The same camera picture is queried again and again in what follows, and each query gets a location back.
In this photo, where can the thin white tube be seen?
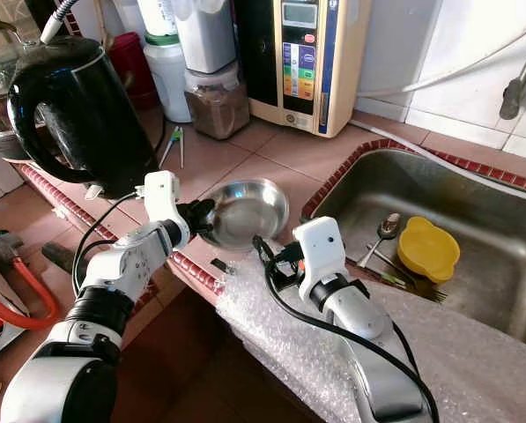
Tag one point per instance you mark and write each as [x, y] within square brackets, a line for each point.
[439, 159]

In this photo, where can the stainless steel bowl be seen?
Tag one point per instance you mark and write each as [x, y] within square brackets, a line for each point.
[249, 211]

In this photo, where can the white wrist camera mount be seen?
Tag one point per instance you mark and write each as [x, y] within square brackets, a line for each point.
[320, 247]
[164, 196]

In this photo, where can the yellow plastic bowl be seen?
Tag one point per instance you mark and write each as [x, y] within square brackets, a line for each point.
[428, 249]

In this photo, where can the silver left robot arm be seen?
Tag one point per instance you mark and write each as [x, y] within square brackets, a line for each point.
[130, 264]

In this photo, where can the grey plastic canister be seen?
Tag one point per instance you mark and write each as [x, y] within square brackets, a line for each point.
[205, 40]

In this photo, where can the dark oblong stone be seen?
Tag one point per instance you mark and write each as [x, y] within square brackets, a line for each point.
[60, 256]

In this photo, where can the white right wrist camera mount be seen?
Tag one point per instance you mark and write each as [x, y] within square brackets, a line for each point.
[320, 247]

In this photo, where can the black electric kettle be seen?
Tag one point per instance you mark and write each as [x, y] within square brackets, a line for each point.
[73, 123]

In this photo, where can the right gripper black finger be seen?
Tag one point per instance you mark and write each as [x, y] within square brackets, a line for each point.
[263, 253]

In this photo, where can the black tape piece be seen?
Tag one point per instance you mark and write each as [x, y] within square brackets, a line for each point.
[220, 264]

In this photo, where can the small green metal tongs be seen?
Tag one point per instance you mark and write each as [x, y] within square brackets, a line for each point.
[173, 137]

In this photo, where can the cream water ionizer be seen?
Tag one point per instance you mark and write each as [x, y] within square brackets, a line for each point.
[346, 62]

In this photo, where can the stainless steel sink basin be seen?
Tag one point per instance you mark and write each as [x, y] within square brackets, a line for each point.
[456, 189]

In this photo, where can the white bottle green cap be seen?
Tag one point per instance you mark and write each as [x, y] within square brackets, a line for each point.
[166, 88]

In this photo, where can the red plastic container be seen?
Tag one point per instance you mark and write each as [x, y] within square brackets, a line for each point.
[130, 62]

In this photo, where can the clear jar brown powder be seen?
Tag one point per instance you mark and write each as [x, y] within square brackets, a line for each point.
[217, 113]

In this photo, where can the white labelled bottle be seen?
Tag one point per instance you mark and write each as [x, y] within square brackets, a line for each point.
[159, 16]

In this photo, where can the metal wall faucet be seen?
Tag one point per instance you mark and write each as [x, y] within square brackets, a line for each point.
[514, 92]

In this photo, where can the grey gas valve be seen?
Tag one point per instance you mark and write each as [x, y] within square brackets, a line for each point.
[5, 247]

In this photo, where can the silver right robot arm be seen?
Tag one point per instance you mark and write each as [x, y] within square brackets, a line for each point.
[368, 335]

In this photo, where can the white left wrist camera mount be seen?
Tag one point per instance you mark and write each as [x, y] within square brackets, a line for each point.
[164, 196]

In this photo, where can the clear bubble wrap sheet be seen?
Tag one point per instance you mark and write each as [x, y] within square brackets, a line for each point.
[271, 352]

